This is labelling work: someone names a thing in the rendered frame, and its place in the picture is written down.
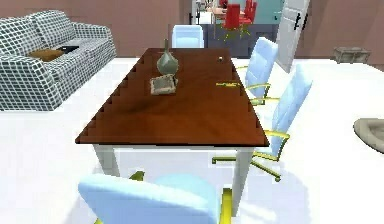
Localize pale blue office chair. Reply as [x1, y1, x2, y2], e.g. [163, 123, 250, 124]
[77, 170, 234, 224]
[171, 24, 205, 49]
[236, 36, 279, 100]
[212, 63, 314, 183]

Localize grey-green glass vase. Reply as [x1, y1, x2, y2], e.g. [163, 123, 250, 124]
[156, 38, 180, 76]

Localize yellow pencil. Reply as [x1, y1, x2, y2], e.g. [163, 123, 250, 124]
[215, 81, 241, 88]

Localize white room door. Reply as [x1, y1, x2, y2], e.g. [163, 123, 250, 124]
[275, 0, 312, 74]

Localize white grid-pattern sofa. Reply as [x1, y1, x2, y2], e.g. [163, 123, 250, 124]
[0, 9, 118, 112]

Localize black flat device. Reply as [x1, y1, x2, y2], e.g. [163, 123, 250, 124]
[57, 45, 80, 54]

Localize dark blue cabinet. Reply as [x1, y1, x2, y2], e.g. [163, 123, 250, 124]
[168, 23, 279, 59]

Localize grey box crate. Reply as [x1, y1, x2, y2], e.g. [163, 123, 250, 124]
[333, 46, 372, 65]

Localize brown wooden dining table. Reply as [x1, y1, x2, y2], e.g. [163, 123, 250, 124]
[74, 47, 271, 218]

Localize red dining chair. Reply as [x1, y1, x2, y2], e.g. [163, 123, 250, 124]
[223, 3, 242, 30]
[240, 0, 258, 25]

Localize thin brown purse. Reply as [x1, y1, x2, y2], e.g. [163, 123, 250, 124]
[27, 48, 65, 63]

